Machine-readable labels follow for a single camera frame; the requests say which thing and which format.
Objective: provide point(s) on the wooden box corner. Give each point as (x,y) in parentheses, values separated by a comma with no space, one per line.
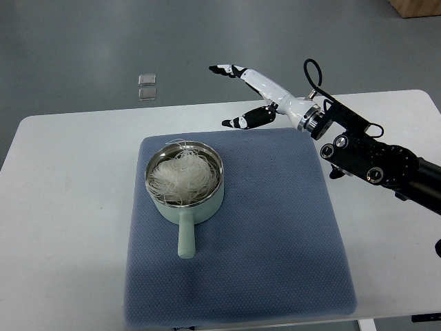
(416,8)

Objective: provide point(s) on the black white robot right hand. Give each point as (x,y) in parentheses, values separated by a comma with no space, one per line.
(300,112)

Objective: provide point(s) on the white vermicelli nest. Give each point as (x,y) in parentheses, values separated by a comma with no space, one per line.
(183,173)

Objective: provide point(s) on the blue textured table mat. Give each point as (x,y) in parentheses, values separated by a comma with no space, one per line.
(272,251)

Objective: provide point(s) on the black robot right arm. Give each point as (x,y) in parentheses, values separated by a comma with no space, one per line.
(358,152)

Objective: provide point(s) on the upper metal floor plate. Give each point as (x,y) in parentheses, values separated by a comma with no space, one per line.
(148,79)

